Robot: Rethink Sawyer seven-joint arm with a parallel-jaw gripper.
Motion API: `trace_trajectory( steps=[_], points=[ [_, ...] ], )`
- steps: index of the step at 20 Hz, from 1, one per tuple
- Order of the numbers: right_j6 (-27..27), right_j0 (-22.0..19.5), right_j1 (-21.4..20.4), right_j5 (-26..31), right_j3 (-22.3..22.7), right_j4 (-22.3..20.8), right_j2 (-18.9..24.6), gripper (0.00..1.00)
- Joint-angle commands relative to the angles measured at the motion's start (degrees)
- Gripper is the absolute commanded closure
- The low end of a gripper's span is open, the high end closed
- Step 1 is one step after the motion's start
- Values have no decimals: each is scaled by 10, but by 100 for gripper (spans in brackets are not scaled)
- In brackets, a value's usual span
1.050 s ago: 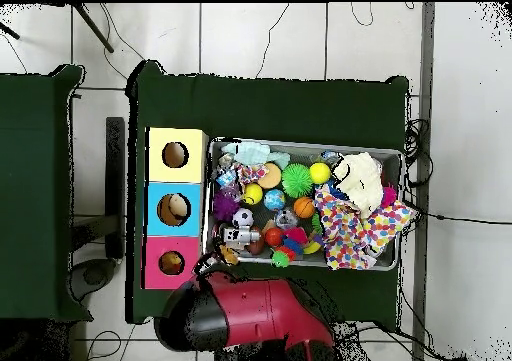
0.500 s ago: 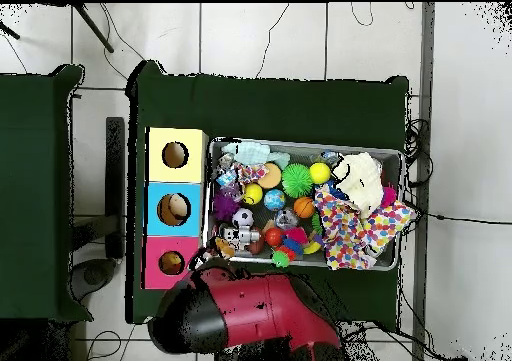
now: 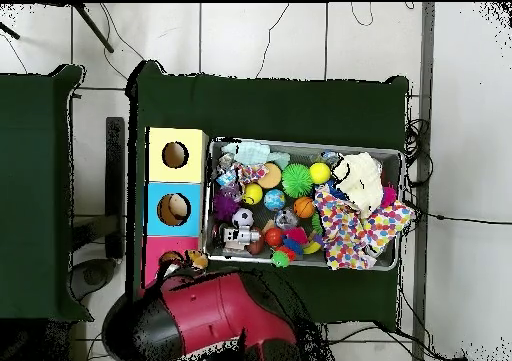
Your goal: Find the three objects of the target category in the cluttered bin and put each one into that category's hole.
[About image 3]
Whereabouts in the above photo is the green cloth side table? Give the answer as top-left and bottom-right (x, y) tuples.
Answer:
(0, 64), (94, 323)

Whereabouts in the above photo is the green spiky puffer ball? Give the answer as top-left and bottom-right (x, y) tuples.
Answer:
(280, 163), (314, 199)

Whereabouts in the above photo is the small tan plush toy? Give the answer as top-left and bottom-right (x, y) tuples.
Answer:
(185, 249), (210, 271)

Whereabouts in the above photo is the blue globe ball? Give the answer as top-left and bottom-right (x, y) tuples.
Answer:
(263, 188), (287, 212)

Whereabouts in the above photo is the multicolour spiky caterpillar toy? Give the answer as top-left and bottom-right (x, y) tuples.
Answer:
(270, 226), (310, 269)

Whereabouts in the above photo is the cream waffle cloth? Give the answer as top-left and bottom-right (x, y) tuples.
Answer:
(331, 151), (385, 220)

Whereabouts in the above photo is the silver plastic toy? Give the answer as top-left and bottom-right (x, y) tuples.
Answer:
(221, 226), (262, 250)

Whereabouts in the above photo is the yellow tennis ball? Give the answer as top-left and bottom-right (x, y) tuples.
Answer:
(308, 161), (332, 185)

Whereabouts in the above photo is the shallow clear mesh bin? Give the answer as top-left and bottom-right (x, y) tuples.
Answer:
(202, 136), (405, 272)

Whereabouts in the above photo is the wooden box with three holes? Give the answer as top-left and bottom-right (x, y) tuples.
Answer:
(142, 126), (210, 288)

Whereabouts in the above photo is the coiled black cable bundle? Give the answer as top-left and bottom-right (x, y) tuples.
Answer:
(402, 116), (435, 189)

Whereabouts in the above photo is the orange toy basketball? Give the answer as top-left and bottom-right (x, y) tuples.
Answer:
(292, 196), (316, 219)

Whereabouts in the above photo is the mint green waffle cloth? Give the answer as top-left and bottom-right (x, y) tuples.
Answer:
(221, 141), (291, 171)

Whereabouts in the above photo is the black tripod leg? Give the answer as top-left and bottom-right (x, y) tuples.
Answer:
(0, 19), (21, 41)
(72, 3), (116, 54)

